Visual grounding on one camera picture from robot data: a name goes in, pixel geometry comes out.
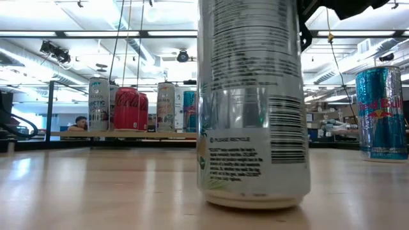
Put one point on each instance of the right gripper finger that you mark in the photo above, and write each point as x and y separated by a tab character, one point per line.
305	28

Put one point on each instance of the white Celsius can pineapple print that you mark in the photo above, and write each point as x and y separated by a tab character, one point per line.
252	127

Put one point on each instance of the white Celsius can orange print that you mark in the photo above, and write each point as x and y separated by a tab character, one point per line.
165	108

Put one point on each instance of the blue silver Red Bull can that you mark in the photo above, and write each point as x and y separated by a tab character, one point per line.
190	111
380	121

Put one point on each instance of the black office chair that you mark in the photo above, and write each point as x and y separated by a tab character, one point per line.
5	105

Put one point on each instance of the black ceiling camera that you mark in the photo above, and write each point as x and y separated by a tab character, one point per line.
386	57

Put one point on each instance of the black ceiling spotlight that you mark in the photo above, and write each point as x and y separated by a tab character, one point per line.
56	52

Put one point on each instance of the person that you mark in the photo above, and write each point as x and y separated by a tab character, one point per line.
80	123

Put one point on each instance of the black overhead camera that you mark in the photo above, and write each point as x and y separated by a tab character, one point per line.
182	56

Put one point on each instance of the red Coca-Cola can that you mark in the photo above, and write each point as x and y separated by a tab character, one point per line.
126	110
143	111

